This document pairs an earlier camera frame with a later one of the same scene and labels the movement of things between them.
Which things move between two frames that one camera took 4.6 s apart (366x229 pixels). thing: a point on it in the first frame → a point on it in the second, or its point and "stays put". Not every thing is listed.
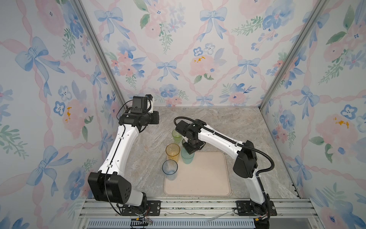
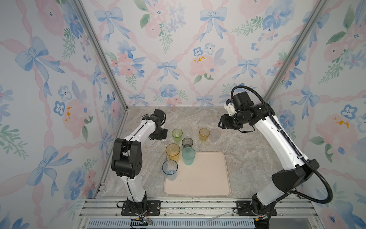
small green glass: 177,136 stays put
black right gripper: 189,150 → 224,118
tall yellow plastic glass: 172,151 stays put
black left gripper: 156,115 → 164,136
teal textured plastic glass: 187,158 stays put
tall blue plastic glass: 169,168 stays put
